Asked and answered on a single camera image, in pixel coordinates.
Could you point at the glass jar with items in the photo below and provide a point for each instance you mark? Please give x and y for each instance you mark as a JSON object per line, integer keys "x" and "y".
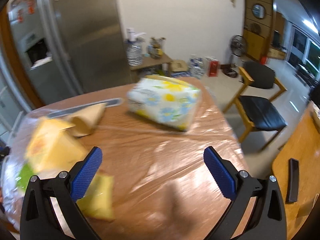
{"x": 155, "y": 47}

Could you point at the red paper bag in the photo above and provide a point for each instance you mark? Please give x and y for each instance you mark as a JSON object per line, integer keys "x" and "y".
{"x": 212, "y": 66}

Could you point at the wooden cabinet with round mirror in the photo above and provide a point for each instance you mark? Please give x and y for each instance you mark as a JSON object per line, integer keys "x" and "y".
{"x": 258, "y": 27}

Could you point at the black standing fan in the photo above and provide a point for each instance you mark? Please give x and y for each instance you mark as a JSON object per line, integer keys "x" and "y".
{"x": 238, "y": 48}

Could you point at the stainless steel refrigerator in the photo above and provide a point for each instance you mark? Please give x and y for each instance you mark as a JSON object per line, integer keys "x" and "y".
{"x": 69, "y": 47}

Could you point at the small wooden side table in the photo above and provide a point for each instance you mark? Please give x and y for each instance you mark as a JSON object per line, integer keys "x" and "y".
{"x": 150, "y": 62}

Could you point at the grey plastic strip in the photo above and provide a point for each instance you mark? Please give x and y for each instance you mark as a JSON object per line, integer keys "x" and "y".
{"x": 64, "y": 112}

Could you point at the large water bottle with pump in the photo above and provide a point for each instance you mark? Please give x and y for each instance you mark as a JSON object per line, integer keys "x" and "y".
{"x": 134, "y": 47}

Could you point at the pack of water bottles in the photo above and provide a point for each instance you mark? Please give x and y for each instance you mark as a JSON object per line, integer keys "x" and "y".
{"x": 196, "y": 66}

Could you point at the black remote on table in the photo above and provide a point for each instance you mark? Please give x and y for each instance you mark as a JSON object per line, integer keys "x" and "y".
{"x": 293, "y": 181}

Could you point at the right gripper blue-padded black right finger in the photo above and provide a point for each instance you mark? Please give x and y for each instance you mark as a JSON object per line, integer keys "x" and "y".
{"x": 267, "y": 219}

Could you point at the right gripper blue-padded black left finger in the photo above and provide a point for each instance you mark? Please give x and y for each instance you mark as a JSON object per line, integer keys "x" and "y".
{"x": 38, "y": 218}

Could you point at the yellow coffee box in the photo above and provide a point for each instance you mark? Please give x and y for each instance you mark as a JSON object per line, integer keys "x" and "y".
{"x": 52, "y": 147}

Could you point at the brown paper cup lying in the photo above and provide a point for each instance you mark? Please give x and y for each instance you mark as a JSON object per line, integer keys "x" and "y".
{"x": 85, "y": 120}

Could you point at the cardboard box on floor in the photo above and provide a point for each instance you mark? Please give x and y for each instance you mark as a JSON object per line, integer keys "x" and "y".
{"x": 178, "y": 66}

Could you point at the wooden chair black cushion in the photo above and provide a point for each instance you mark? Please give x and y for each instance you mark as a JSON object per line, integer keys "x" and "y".
{"x": 257, "y": 113}

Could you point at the floral tissue pack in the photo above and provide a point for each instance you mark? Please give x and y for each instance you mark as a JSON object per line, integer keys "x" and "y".
{"x": 165, "y": 100}

